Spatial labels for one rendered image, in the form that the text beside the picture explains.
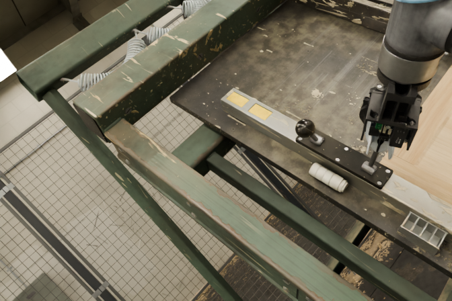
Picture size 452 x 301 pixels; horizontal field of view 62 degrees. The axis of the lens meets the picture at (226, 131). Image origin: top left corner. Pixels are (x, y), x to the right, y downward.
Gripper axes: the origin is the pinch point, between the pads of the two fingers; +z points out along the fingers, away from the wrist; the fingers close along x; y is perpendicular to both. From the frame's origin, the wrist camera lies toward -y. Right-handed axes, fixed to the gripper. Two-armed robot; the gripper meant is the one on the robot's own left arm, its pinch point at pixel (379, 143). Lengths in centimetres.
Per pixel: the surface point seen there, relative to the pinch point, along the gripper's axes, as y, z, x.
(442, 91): -28.4, 11.1, 12.7
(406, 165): -4.8, 11.1, 6.9
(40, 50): -230, 242, -426
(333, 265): -21, 119, 0
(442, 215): 5.9, 9.1, 13.3
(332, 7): -56, 10, -19
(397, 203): 5.2, 10.2, 6.0
